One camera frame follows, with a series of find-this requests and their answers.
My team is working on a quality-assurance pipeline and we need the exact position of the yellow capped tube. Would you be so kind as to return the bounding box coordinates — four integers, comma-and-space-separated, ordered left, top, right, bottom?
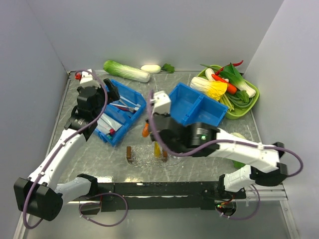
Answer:
154, 141, 161, 158

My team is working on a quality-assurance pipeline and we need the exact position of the orange toothpaste tube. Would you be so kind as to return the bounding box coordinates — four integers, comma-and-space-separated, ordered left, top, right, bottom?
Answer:
142, 122, 150, 137

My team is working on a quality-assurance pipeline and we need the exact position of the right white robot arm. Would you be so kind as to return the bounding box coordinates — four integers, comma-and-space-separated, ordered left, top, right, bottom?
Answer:
148, 114, 288, 198

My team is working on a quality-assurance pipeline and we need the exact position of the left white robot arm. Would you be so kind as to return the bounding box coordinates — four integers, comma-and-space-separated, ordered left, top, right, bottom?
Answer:
13, 79, 120, 229

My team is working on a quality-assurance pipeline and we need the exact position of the red blue toothbrush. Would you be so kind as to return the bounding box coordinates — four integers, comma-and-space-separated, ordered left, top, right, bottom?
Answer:
110, 103, 140, 112

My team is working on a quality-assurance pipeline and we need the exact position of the grey metal toothbrush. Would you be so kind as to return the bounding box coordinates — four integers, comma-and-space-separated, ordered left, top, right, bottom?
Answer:
119, 99, 135, 113

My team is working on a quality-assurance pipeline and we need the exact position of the white toothbrush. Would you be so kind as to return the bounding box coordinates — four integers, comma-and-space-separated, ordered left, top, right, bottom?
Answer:
120, 96, 141, 107

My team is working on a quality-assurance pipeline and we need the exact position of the white toothpaste tube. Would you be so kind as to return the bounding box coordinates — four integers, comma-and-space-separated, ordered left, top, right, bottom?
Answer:
96, 114, 122, 134

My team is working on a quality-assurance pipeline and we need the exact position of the left blue storage bin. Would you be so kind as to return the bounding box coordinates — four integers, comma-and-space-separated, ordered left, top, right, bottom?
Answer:
94, 80, 146, 146

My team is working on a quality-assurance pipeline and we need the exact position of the blue storage bin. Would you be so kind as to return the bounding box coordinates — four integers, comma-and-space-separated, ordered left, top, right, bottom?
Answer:
94, 80, 146, 146
169, 83, 228, 126

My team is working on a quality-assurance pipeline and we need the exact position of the green napa cabbage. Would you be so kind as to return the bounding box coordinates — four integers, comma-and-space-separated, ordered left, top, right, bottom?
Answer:
103, 60, 151, 83

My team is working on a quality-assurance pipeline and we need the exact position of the right blue storage bin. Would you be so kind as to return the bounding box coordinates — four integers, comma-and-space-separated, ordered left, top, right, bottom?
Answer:
169, 83, 228, 126

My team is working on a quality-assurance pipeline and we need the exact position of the white radish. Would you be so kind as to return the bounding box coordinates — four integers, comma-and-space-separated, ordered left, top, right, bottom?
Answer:
141, 65, 161, 74

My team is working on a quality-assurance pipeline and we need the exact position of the yellow white cabbage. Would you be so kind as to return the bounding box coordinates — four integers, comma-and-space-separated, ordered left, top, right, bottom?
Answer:
189, 77, 227, 101

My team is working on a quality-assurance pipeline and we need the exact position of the small green cabbage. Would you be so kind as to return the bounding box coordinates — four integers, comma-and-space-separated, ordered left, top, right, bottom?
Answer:
231, 132, 246, 169

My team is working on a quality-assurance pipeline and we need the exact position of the green beans bundle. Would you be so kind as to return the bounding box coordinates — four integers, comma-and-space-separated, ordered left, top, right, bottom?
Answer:
219, 94, 252, 112

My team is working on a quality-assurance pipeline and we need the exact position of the orange carrot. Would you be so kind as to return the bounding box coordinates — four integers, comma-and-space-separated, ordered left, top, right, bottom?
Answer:
211, 74, 237, 95

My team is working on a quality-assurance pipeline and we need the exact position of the bok choy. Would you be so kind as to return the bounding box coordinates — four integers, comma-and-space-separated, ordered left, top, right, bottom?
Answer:
219, 63, 256, 98

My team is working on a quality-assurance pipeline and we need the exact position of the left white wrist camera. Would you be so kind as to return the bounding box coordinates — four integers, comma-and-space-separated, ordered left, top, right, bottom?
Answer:
75, 69, 97, 88

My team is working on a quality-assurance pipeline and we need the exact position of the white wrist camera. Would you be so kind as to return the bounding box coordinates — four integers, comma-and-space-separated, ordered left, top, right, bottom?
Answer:
75, 69, 97, 88
151, 91, 171, 115

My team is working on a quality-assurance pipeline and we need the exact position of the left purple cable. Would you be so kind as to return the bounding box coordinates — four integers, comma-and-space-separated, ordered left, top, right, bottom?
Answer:
22, 69, 108, 230

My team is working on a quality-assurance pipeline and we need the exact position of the purple cable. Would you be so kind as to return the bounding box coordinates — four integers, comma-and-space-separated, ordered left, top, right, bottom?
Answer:
22, 69, 108, 230
146, 89, 304, 178

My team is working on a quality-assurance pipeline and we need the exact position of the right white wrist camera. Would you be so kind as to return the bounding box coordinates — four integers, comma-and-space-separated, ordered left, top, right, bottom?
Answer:
151, 91, 171, 115

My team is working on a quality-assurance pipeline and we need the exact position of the black base frame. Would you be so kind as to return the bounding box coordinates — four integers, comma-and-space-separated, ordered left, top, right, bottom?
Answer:
76, 181, 246, 212

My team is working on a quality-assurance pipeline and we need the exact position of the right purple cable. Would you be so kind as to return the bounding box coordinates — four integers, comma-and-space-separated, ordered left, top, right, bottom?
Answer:
146, 89, 304, 178

